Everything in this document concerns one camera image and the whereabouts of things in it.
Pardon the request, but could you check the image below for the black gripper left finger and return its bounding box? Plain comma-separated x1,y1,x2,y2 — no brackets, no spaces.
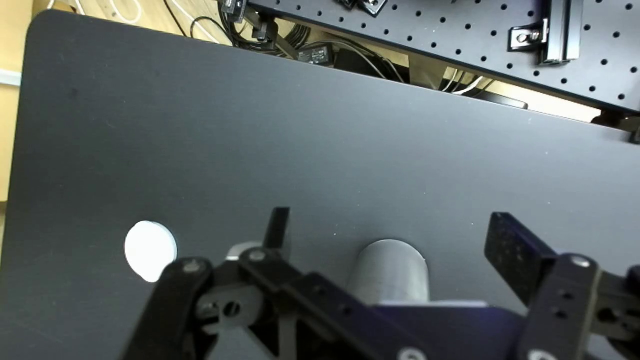
122,208,429,360

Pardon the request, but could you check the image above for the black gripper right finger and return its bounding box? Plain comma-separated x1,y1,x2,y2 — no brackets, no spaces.
485,212,640,360

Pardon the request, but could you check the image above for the steel flask with white handle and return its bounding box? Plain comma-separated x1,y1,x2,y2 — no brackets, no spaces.
225,239,432,307

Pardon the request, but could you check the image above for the black perforated breadboard plate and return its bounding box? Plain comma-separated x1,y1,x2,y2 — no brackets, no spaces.
248,0,640,113

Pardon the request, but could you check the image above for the black cable bundle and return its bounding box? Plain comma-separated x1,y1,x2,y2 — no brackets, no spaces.
162,0,537,113

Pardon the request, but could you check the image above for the white round flask lid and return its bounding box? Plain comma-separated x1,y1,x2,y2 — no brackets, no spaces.
125,220,178,282

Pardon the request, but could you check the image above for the black aluminium extrusion post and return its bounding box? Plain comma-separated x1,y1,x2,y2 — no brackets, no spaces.
509,0,586,66

